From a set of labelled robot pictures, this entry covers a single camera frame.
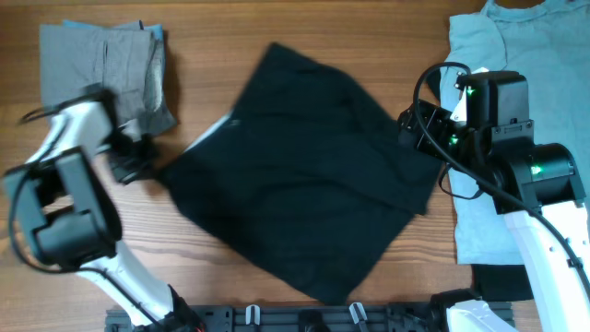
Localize black shorts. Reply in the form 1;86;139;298
158;43;441;305

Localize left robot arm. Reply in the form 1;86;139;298
3;87;207;331

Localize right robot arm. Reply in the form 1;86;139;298
398;65;589;331

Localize folded grey shorts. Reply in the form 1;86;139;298
39;24;177;136

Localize folded blue garment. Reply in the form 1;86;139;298
62;19;164;42

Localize light blue t-shirt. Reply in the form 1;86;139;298
447;0;589;265

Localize black garment under t-shirt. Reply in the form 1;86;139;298
471;265;534;302

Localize left black cable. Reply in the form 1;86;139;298
6;91;162;331

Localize black cable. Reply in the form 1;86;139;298
412;62;590;301
6;91;162;331

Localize right black cable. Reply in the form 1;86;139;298
412;62;590;301

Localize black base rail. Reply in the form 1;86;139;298
104;302;515;332

